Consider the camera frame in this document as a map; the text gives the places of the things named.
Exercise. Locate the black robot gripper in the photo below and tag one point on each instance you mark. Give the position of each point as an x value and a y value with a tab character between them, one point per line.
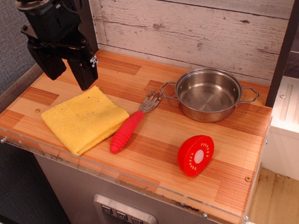
54	36

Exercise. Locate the stainless steel pot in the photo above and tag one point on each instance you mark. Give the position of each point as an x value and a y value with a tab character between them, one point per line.
206	94

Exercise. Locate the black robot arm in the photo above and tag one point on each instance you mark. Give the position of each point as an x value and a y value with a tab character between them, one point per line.
55	39

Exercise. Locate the yellow folded cloth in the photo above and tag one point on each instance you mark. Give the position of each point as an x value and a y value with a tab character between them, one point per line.
85	120

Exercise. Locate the clear acrylic front guard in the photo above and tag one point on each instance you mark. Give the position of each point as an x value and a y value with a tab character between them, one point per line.
148	164

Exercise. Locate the silver dispenser button panel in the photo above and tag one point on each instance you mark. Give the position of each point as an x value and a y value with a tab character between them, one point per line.
111	211

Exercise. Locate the red toy tomato half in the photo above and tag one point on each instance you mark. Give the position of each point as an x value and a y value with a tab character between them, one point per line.
195	154

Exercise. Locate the red handled metal fork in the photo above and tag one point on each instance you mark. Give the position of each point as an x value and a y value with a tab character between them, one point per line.
122	136

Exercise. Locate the dark right shelf post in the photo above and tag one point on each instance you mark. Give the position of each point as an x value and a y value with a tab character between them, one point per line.
284	53

